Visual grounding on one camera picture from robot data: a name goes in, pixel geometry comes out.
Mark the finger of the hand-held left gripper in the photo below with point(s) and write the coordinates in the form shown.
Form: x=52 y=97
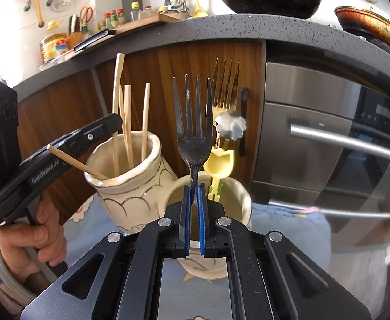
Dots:
x=95 y=130

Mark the gold fork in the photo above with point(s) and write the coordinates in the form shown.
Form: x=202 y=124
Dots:
x=225 y=101

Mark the brown frying pan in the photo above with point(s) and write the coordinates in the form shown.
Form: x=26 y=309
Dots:
x=364 y=23

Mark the wooden knife block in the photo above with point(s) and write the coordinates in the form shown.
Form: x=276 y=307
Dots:
x=74 y=36

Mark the grey speckled kitchen counter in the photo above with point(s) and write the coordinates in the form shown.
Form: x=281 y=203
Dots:
x=235 y=28

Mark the white floral ceramic utensil holder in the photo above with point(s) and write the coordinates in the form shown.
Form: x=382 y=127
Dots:
x=121 y=203

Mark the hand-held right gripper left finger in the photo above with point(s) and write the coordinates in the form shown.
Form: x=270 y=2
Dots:
x=186 y=226

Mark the yellow labelled jar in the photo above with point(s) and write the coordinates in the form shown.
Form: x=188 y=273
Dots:
x=54 y=48

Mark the person's left hand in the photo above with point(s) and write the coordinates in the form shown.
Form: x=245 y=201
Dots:
x=48 y=233

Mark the row of spice bottles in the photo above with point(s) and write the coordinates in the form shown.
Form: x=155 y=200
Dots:
x=121 y=18

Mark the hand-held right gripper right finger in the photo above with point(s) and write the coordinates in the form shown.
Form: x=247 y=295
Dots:
x=202 y=226

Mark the black kitchen knife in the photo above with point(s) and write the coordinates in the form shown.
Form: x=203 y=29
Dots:
x=93 y=40

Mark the stainless steel oven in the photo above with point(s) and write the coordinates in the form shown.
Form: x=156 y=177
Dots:
x=301 y=160

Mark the bamboo chopstick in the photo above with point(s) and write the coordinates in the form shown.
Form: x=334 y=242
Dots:
x=128 y=133
x=121 y=103
x=78 y=164
x=145 y=123

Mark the yellow plastic utensil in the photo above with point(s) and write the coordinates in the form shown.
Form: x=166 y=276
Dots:
x=219 y=165

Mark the silver fork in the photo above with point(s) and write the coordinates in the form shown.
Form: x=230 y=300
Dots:
x=190 y=146

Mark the blue cartoon printed cloth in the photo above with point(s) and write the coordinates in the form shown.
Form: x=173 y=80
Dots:
x=288 y=233

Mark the wooden cutting board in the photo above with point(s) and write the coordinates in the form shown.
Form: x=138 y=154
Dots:
x=148 y=23

